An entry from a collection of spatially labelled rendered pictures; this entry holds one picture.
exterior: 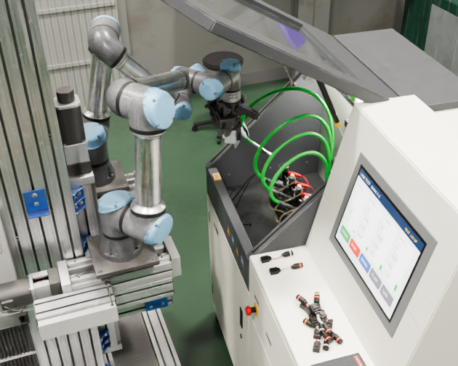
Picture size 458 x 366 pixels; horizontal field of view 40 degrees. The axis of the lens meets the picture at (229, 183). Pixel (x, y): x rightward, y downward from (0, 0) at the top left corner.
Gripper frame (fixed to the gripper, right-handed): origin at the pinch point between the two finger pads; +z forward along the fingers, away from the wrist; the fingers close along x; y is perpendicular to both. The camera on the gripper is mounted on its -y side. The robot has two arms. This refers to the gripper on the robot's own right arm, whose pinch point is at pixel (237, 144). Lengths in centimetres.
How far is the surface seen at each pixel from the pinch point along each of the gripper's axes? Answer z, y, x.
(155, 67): 94, -8, -293
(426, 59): -27, -77, 2
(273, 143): 20.5, -25.2, -29.1
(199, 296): 123, 11, -46
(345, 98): -9.9, -47.9, -6.5
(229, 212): 28.2, 5.2, 5.8
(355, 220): -3, -22, 61
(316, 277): 25, -14, 55
